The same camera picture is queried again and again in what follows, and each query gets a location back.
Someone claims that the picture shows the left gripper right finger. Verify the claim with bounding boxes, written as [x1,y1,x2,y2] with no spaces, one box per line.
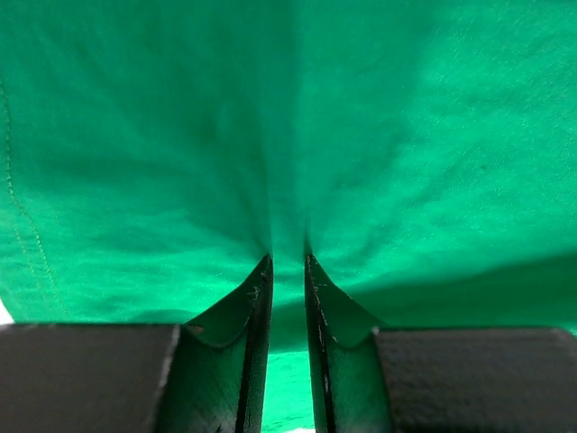
[305,254,391,432]

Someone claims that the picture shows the green t shirt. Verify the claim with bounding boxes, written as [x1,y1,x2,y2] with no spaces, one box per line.
[1,1,576,432]

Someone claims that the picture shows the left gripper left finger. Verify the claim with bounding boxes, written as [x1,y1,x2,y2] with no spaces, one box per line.
[155,255,273,432]

